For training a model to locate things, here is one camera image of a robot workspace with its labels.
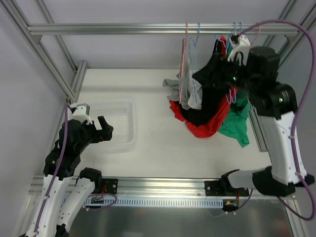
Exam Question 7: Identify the aluminium frame posts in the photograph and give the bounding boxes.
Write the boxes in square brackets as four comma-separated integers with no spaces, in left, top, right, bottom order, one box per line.
[249,0,316,152]
[0,0,88,104]

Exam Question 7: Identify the light blue hanger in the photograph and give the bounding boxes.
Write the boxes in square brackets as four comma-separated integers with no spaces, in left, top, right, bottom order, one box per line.
[189,22,200,104]

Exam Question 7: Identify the black tank top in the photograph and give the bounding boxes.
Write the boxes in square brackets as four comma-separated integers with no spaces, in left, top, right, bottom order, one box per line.
[180,43,230,127]

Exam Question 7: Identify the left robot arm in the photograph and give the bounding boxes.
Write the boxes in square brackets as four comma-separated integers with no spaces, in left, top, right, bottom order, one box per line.
[23,116,114,237]

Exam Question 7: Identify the aluminium frame right posts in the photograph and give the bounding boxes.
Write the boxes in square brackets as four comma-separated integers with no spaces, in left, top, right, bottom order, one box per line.
[249,0,316,152]

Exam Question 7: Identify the green tank top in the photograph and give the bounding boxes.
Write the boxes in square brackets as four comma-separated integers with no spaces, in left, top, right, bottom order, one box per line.
[218,34,251,149]

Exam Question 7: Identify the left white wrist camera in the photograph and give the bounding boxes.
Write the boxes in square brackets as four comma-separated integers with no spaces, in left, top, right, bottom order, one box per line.
[68,103,92,124]

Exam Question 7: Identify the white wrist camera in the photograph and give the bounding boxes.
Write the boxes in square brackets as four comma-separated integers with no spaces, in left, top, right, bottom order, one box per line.
[68,103,92,124]
[227,35,251,62]

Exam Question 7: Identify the white slotted cable duct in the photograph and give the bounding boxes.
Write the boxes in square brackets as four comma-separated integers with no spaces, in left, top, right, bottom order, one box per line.
[82,196,224,209]

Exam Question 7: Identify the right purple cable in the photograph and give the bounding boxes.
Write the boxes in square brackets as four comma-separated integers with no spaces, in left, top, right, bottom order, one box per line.
[238,19,316,220]

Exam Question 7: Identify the grey tank top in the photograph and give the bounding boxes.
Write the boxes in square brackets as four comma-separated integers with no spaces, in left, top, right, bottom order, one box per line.
[162,58,192,110]

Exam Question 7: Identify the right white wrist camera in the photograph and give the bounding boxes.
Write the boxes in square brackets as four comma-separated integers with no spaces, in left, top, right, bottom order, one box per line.
[227,35,251,62]

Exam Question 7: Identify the pink hanger with green top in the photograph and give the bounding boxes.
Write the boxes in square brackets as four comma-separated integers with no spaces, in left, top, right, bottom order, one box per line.
[247,22,261,47]

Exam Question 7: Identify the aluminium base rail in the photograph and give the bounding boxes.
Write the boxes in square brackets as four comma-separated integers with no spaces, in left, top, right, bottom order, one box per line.
[28,175,297,199]

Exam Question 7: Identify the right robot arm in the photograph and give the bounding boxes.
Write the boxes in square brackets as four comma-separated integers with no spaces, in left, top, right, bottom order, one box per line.
[193,46,315,197]

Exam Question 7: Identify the white plastic basket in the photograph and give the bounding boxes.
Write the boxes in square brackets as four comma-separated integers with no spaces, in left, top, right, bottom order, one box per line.
[88,99,136,154]

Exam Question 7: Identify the red tank top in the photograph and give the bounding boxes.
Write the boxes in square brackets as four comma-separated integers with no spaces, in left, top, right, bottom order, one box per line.
[169,36,238,138]

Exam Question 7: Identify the aluminium frame left posts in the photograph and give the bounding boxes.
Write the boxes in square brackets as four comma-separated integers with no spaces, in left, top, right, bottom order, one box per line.
[0,0,88,104]

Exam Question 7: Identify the aluminium hanging rail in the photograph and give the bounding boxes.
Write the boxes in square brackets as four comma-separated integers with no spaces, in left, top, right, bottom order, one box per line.
[27,23,302,35]

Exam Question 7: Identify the white tank top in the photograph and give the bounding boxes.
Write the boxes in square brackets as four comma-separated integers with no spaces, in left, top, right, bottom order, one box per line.
[187,57,202,110]

